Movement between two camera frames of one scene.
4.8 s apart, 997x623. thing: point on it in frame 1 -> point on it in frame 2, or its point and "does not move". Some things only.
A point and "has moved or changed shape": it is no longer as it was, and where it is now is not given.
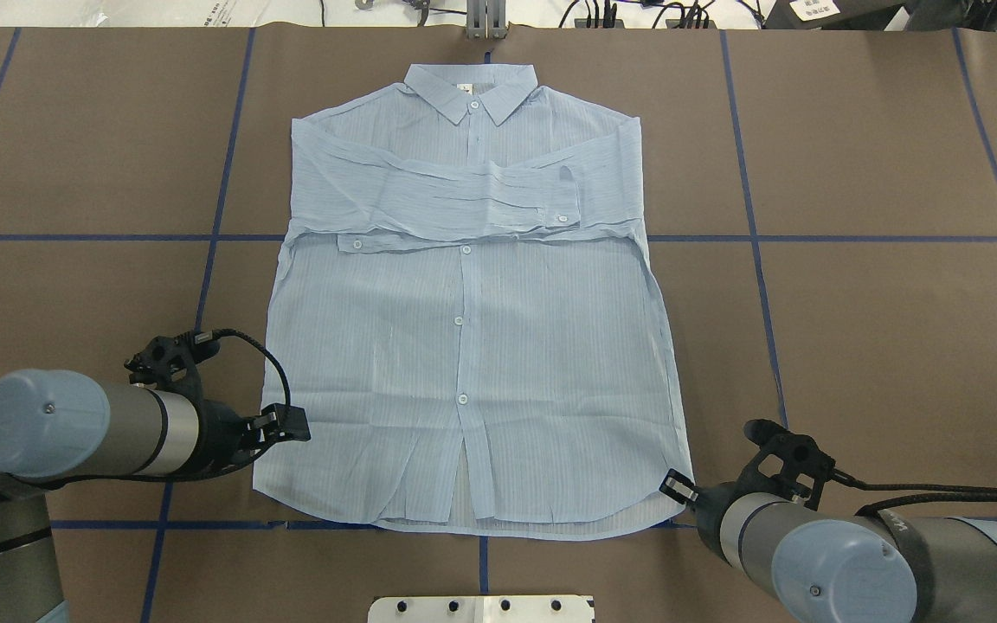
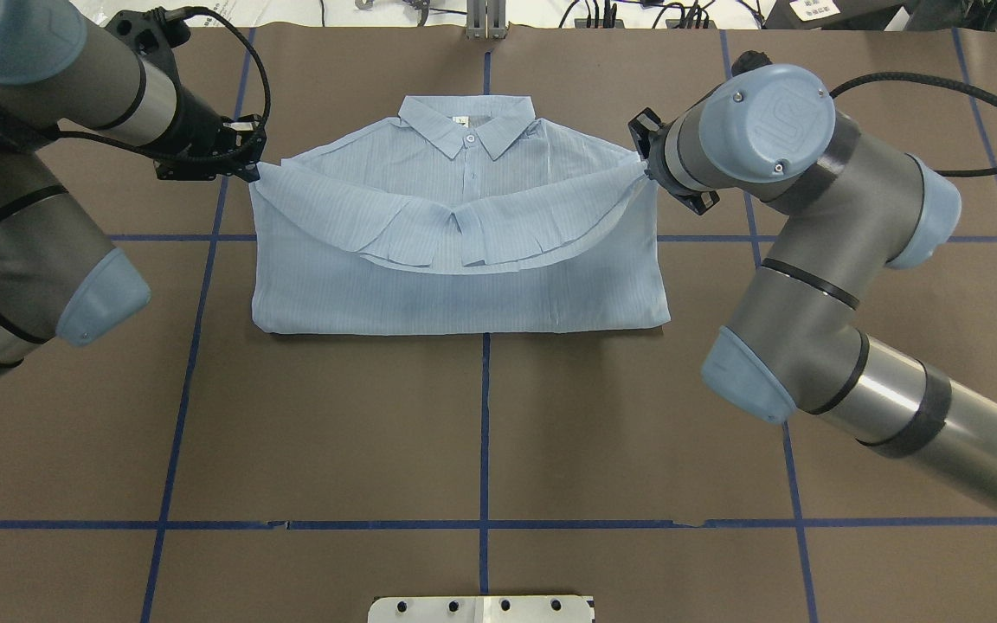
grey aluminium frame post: (486, 19) does not move
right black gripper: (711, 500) -> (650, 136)
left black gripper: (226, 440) -> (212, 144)
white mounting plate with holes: (483, 609) does not move
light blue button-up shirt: (468, 309) has moved or changed shape
